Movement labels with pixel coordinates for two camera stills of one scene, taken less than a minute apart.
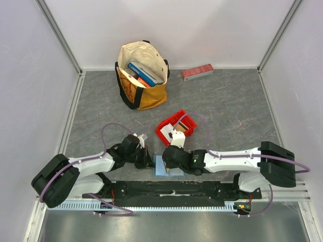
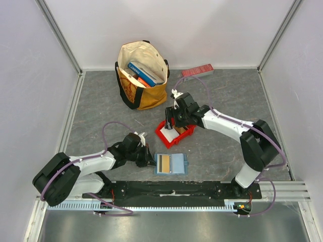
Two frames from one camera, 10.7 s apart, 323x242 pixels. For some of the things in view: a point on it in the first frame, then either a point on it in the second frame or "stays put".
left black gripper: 147,161 stays put
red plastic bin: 181,116 stays put
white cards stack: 166,130 stays put
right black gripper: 164,164 → 172,115
